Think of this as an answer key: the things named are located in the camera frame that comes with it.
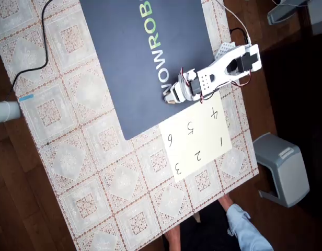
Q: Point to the person's right hand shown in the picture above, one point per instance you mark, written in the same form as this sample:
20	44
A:
225	202

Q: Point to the white plastic tube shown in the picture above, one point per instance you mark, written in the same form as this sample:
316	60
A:
5	112

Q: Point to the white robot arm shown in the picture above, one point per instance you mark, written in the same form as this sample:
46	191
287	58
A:
223	68

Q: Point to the right forearm blue sleeve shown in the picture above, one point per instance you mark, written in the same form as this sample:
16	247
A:
247	230

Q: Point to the light grey box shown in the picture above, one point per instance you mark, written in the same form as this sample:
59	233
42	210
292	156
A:
319	15

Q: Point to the grey plastic stool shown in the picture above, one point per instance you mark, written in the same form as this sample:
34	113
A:
283	170

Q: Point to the white lace tablecloth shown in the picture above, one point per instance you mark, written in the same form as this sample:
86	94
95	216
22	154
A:
80	157

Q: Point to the person's left hand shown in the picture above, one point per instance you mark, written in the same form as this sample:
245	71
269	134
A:
172	239

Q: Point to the blue tape strip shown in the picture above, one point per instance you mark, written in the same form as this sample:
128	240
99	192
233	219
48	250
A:
26	98

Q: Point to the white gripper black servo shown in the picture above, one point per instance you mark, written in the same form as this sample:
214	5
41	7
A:
173	93

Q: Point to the grey plastic stand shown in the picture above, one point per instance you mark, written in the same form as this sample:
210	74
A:
283	10

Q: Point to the person in light blue shirt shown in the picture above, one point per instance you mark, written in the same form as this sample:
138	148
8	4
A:
202	230

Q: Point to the cream paper sheet with numbers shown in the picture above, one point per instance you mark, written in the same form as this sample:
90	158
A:
200	136

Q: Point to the small wooden die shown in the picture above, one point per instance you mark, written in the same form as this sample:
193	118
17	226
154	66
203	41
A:
169	100

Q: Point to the dark blue WOWROBO mat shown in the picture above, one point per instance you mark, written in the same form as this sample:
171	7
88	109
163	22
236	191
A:
129	65

